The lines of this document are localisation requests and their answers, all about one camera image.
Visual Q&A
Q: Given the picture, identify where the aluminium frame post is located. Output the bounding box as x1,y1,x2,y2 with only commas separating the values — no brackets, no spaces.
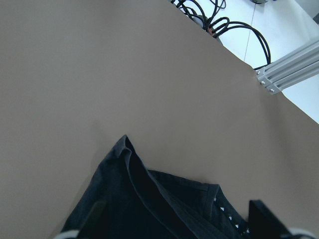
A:
256,37,319,95

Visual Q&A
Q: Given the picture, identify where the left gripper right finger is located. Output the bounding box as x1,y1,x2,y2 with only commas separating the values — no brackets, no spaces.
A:
248,200,292,239

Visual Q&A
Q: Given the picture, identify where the black cable bundle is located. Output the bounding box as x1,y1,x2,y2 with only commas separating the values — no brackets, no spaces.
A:
170,0,272,71

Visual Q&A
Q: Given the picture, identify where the black printed t-shirt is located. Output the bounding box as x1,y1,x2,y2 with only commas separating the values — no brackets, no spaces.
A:
62,136,251,239

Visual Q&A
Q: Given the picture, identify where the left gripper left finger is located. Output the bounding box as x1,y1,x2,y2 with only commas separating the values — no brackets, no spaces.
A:
76,201,108,239

